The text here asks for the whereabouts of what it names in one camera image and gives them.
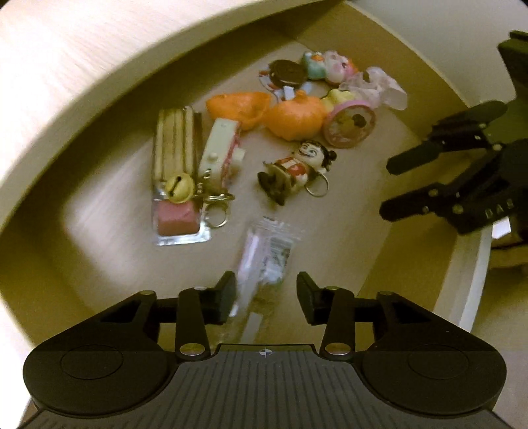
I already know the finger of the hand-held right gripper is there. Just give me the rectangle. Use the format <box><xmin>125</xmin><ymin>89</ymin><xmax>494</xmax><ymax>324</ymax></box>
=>
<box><xmin>386</xmin><ymin>100</ymin><xmax>508</xmax><ymax>176</ymax></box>
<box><xmin>379</xmin><ymin>144</ymin><xmax>502</xmax><ymax>222</ymax></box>

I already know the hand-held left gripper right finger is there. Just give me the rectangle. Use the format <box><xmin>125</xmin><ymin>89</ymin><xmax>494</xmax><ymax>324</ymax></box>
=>
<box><xmin>297</xmin><ymin>271</ymin><xmax>450</xmax><ymax>359</ymax></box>

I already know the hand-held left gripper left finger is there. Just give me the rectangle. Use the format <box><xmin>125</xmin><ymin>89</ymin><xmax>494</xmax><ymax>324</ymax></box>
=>
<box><xmin>80</xmin><ymin>271</ymin><xmax>237</xmax><ymax>359</ymax></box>

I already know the wooden drawer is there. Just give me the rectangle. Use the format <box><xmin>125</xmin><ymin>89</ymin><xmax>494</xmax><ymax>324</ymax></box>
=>
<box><xmin>0</xmin><ymin>0</ymin><xmax>496</xmax><ymax>359</ymax></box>

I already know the clear plastic packet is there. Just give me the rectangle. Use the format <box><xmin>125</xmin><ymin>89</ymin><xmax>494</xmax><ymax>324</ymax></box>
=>
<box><xmin>230</xmin><ymin>216</ymin><xmax>303</xmax><ymax>343</ymax></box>

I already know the chocolate cookie lollipop toy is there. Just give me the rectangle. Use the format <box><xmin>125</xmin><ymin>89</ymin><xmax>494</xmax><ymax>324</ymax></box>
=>
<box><xmin>260</xmin><ymin>60</ymin><xmax>308</xmax><ymax>100</ymax></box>

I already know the orange squishy shell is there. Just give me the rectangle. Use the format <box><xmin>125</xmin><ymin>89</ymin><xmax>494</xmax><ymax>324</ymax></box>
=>
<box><xmin>205</xmin><ymin>91</ymin><xmax>273</xmax><ymax>131</ymax></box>

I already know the round pink tin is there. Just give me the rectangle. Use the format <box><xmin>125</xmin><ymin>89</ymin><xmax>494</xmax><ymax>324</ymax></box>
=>
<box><xmin>323</xmin><ymin>101</ymin><xmax>377</xmax><ymax>149</ymax></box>

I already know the pink cube toy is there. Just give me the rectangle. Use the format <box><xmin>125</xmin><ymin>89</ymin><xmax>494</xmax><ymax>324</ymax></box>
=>
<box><xmin>157</xmin><ymin>200</ymin><xmax>196</xmax><ymax>237</ymax></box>

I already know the yellow star squishy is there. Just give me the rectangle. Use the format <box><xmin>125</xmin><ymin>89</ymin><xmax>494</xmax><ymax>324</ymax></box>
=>
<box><xmin>322</xmin><ymin>90</ymin><xmax>358</xmax><ymax>110</ymax></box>

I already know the pink white cat squishy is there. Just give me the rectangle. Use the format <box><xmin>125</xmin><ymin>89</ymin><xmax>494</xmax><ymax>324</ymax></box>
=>
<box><xmin>324</xmin><ymin>50</ymin><xmax>359</xmax><ymax>85</ymax></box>

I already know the gold bell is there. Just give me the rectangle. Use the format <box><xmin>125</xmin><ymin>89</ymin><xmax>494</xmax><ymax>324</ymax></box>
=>
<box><xmin>165</xmin><ymin>173</ymin><xmax>195</xmax><ymax>204</ymax></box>

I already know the orange squishy pumpkin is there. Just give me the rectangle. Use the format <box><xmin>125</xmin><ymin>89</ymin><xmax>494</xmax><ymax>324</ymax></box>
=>
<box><xmin>264</xmin><ymin>88</ymin><xmax>329</xmax><ymax>139</ymax></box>

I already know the green squishy toy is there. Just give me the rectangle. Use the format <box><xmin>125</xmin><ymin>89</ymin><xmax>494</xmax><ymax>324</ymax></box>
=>
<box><xmin>300</xmin><ymin>50</ymin><xmax>329</xmax><ymax>80</ymax></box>

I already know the striped wafer biscuit toy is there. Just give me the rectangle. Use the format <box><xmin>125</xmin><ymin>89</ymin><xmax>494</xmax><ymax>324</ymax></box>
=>
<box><xmin>152</xmin><ymin>106</ymin><xmax>203</xmax><ymax>191</ymax></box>

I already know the doll figure keychain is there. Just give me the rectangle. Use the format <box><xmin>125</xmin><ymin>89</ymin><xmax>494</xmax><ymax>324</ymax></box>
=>
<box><xmin>258</xmin><ymin>139</ymin><xmax>337</xmax><ymax>206</ymax></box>

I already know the white camera toy keychain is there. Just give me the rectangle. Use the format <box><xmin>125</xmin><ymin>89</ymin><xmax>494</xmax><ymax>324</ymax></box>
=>
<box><xmin>196</xmin><ymin>117</ymin><xmax>247</xmax><ymax>228</ymax></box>

